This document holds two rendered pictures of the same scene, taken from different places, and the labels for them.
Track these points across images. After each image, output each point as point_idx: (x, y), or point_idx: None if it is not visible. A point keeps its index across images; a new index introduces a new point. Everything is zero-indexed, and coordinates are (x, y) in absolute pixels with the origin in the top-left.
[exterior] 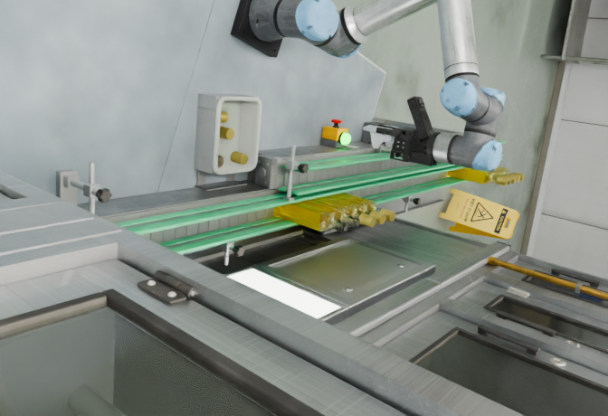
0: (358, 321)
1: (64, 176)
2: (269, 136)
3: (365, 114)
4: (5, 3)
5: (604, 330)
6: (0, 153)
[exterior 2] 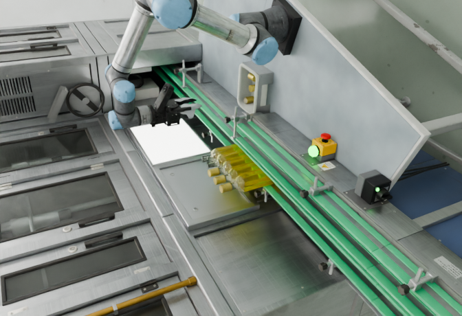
0: (139, 166)
1: (196, 65)
2: (287, 111)
3: (380, 162)
4: (212, 0)
5: (67, 282)
6: (209, 53)
